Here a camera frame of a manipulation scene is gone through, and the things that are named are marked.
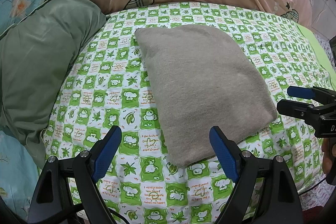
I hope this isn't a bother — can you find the beige knit sweater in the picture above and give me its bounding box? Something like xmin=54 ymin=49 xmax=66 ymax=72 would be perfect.
xmin=135 ymin=25 xmax=278 ymax=167

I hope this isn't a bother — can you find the right hand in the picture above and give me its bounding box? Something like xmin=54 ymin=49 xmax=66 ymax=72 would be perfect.
xmin=322 ymin=138 xmax=336 ymax=174

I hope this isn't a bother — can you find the green white patterned bedsheet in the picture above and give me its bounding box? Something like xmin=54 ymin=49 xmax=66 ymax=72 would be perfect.
xmin=43 ymin=2 xmax=335 ymax=223

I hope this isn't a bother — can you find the green pillow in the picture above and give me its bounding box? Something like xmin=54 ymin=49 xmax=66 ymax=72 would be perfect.
xmin=1 ymin=0 xmax=106 ymax=168

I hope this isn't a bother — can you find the light blue floral quilt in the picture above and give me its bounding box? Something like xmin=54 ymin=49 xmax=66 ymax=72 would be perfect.
xmin=1 ymin=0 xmax=45 ymax=221

